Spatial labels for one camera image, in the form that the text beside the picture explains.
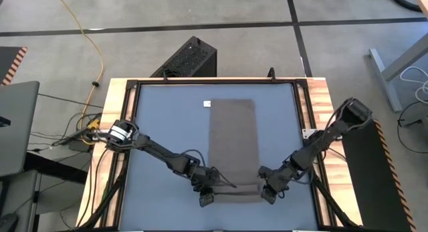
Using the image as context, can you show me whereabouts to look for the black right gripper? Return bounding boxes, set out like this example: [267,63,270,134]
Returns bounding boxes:
[257,164,295,205]

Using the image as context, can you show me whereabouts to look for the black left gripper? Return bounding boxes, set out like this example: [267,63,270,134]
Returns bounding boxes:
[189,165,221,208]

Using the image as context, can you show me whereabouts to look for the grey-brown terry towel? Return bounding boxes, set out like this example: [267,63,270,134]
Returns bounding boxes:
[203,98,265,204]

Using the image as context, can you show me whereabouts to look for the black mat orange stripes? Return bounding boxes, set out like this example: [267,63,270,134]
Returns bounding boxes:
[0,45,28,86]
[336,118,417,232]

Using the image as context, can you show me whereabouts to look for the black computer tower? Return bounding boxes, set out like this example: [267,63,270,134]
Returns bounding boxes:
[149,35,218,78]

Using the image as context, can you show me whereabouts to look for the grey table leg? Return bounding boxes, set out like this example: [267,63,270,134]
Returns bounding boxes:
[368,33,428,113]

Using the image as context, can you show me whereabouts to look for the grey desk surface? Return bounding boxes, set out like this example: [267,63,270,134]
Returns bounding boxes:
[0,80,40,178]

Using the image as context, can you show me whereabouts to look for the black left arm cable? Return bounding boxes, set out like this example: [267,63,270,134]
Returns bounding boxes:
[187,149,237,189]

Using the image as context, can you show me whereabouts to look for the silver metal bracket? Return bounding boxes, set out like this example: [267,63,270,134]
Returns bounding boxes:
[302,127,342,140]

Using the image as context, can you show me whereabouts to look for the black table frame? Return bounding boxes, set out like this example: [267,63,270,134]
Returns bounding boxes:
[76,77,364,232]

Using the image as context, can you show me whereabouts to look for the black floor cable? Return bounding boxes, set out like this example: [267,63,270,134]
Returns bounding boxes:
[397,100,428,155]

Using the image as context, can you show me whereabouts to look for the yellow power cable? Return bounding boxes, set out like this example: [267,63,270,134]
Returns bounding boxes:
[53,0,105,130]

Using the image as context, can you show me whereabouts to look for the white cable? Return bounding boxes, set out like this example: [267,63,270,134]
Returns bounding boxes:
[399,66,428,105]

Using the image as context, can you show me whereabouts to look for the black hose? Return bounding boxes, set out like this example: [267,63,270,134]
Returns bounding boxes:
[387,0,425,13]

